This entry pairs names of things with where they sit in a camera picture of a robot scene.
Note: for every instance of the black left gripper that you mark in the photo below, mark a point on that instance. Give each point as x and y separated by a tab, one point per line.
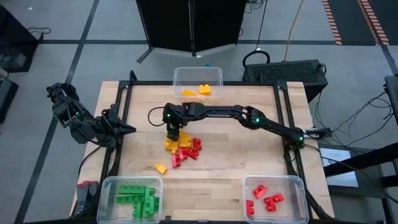
109	127

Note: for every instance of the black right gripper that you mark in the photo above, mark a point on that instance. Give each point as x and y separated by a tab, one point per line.
175	113

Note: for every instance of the yellow two-stud building block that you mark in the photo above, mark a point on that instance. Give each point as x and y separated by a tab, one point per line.
186	141
204	89
168	144

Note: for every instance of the yellow one-stud building block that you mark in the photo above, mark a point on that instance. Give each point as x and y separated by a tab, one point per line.
174	148

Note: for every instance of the red plastic building block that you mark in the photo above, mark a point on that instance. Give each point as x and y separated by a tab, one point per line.
249	208
182	154
192	153
270	204
175	161
260	191
197	144
278	198

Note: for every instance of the yellow plastic building block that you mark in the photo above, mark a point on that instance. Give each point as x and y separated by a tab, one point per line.
188	92
160	168

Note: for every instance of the short green building block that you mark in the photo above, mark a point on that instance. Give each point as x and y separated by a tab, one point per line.
138	211
150	209
156	205

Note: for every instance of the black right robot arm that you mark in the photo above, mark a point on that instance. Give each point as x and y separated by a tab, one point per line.
224	109

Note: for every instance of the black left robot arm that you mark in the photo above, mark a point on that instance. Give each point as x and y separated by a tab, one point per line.
77	124

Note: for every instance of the clear plastic storage bin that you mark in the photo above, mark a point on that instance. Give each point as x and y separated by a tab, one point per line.
295	202
186	77
105	208

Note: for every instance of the grey partition base foot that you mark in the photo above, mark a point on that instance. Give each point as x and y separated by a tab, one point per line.
144	56

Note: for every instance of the red and grey tool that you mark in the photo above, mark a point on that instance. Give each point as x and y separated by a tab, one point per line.
85	196

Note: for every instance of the black partition stand pole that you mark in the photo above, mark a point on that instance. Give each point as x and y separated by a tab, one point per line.
193	28

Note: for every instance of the black fabric partition panel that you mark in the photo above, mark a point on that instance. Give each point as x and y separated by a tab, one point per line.
220	21
164	21

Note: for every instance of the black equipment box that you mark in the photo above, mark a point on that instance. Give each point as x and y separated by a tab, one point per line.
7	93

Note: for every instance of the black computer case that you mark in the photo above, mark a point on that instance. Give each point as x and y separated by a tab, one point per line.
286	74

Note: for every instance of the black and white power adapter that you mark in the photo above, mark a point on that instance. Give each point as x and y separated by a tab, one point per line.
317	132

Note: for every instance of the black cart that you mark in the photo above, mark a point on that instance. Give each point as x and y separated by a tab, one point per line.
15	34

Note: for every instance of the white paper sheet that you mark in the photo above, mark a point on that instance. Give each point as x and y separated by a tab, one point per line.
339	168

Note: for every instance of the black metal stand beams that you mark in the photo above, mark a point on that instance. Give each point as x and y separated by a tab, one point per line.
360	161

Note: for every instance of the black metal table frame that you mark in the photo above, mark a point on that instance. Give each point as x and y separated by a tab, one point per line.
149	83

